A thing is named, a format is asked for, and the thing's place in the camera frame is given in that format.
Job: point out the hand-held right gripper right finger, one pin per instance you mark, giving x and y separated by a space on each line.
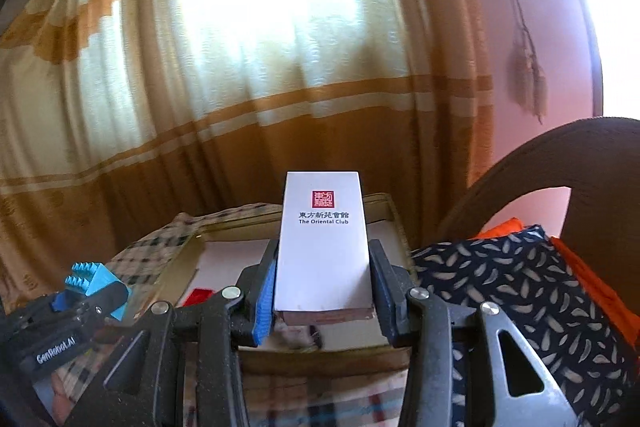
386 302

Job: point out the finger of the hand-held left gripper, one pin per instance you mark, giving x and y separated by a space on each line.
107 289
67 299

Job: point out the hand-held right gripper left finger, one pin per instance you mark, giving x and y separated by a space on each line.
263 307

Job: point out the gold cardboard box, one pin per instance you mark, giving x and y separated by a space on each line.
390 227

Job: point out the white box with red seal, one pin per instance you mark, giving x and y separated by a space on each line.
322 257

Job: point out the plaid blanket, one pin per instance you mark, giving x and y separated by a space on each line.
145 252

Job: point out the white paper sheet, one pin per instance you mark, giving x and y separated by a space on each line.
230 262

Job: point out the small red item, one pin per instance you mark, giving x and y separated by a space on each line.
199 296

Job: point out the navy feather print cloth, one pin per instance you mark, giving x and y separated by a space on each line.
515 287

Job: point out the orange cloth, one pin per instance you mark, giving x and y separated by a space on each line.
595 272

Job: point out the cream and orange curtain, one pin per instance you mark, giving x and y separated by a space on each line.
210 72

